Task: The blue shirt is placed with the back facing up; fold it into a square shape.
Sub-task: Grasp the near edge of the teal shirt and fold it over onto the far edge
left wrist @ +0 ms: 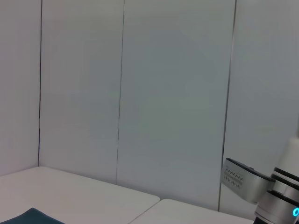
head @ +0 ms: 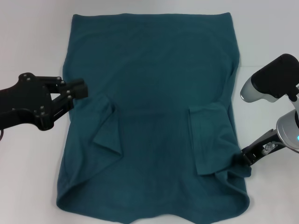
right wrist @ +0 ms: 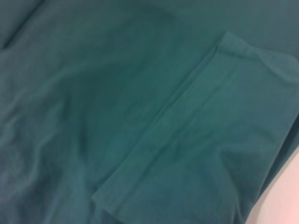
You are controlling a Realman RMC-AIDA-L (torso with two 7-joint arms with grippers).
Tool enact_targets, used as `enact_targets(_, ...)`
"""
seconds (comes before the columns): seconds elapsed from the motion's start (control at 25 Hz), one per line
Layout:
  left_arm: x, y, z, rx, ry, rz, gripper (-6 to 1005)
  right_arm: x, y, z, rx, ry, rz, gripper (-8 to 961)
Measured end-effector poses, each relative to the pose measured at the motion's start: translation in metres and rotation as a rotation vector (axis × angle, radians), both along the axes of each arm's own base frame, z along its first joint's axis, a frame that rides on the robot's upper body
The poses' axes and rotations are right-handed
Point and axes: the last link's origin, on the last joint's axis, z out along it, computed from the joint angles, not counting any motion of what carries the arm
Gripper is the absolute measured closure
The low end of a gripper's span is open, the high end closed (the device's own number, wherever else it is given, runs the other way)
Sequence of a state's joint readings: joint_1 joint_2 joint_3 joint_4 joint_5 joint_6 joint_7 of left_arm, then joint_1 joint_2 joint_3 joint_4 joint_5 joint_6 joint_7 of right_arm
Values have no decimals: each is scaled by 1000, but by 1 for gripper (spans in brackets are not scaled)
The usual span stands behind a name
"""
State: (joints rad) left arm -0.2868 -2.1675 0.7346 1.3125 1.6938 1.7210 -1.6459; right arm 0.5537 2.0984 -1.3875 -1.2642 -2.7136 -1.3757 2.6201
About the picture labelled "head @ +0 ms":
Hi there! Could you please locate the right arm cable with plug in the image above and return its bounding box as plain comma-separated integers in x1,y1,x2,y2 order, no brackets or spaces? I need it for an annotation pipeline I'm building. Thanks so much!
261,141,281,155

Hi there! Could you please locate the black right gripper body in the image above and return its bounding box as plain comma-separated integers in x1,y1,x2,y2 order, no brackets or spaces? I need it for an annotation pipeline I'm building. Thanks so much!
242,129,285,167

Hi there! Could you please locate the blue shirt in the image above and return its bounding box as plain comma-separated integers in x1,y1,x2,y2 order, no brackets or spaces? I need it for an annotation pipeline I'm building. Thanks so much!
56,13,253,224

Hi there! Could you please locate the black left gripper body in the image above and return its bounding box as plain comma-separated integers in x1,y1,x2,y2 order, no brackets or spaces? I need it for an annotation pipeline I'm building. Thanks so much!
0,72,55,132

